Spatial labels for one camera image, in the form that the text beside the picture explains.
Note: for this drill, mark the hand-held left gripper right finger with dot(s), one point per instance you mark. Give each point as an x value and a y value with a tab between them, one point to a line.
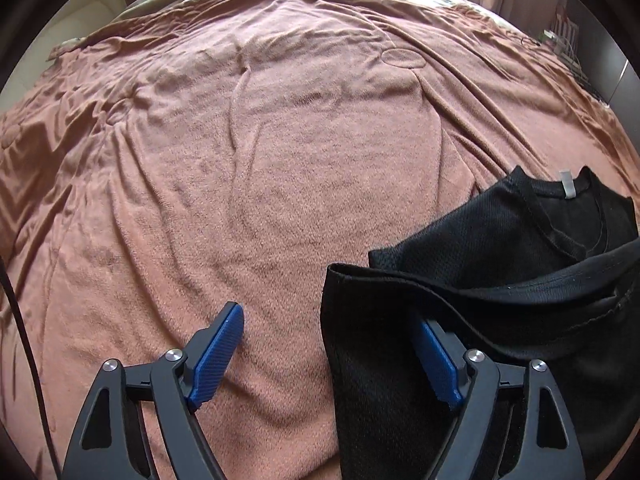
441	366

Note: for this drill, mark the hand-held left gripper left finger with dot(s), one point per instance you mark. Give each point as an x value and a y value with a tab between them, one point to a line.
220	355

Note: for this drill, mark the black mesh shirt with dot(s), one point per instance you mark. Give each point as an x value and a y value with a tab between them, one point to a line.
500	260

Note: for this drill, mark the brown fleece blanket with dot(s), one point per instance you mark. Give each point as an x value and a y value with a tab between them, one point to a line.
250	160

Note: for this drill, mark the white items on nightstand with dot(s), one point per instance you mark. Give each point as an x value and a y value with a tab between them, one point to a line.
565	35

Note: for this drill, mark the cream padded headboard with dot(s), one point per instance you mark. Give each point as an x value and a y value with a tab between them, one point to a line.
95	15

